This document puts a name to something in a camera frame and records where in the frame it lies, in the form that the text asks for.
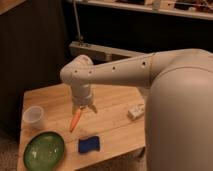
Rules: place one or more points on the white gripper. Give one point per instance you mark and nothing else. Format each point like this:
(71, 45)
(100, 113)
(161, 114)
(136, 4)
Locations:
(82, 96)

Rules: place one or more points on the orange pepper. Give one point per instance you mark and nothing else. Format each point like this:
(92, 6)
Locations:
(75, 119)

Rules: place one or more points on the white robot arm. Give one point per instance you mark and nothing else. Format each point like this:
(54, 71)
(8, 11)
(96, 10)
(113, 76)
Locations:
(179, 106)

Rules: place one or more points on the blue sponge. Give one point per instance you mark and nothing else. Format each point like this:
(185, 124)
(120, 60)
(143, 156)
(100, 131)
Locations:
(89, 144)

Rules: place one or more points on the wooden table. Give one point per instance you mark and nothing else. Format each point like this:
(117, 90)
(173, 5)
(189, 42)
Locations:
(118, 134)

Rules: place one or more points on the white packaged item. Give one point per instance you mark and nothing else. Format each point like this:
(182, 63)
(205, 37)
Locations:
(136, 111)

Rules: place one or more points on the green glass bowl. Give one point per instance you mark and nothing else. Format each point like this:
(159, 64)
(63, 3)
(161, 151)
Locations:
(44, 152)

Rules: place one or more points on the metal pole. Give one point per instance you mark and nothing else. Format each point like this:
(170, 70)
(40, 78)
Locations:
(80, 38)

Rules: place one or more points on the background shelf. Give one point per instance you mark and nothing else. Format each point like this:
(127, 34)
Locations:
(143, 8)

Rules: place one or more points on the grey metal rail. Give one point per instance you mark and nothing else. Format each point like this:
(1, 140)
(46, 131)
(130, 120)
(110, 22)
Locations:
(101, 53)

